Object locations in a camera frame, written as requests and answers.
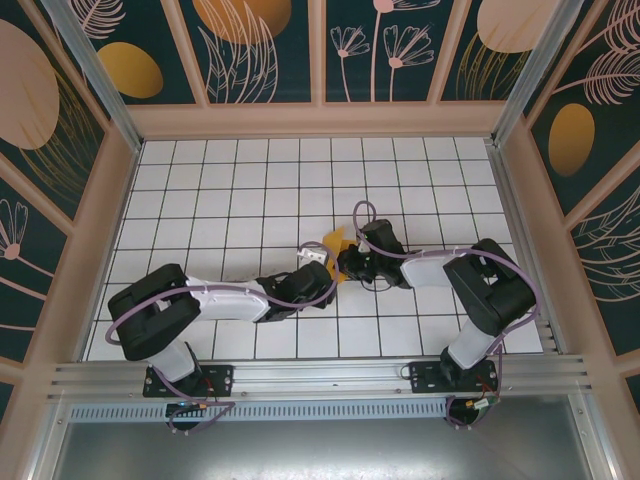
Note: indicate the orange cloth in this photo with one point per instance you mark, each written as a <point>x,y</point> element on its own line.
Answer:
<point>336,239</point>

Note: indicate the aluminium side rail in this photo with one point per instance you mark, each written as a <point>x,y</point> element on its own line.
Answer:
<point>507,190</point>

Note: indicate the grey metal sheet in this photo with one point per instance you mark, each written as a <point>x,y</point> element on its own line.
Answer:
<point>320,450</point>

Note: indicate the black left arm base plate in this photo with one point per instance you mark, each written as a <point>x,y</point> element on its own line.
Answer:
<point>220,377</point>

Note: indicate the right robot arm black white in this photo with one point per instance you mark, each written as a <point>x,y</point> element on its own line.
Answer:
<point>490,295</point>

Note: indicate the small green controller board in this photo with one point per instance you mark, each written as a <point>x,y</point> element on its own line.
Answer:
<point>486,403</point>

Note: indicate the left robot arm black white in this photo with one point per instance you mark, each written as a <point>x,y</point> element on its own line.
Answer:
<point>150,310</point>

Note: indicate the aluminium frame post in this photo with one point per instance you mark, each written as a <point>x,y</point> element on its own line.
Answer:
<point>534,75</point>
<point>97,75</point>

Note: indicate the aluminium mounting rail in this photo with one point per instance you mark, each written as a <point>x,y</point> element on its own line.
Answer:
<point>325,372</point>

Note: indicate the small black controller board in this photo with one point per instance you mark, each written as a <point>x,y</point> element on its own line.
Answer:
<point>181,409</point>

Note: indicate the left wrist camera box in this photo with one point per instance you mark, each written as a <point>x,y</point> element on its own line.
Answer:
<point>312,252</point>

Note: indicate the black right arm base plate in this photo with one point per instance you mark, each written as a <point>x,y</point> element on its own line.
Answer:
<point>425,377</point>

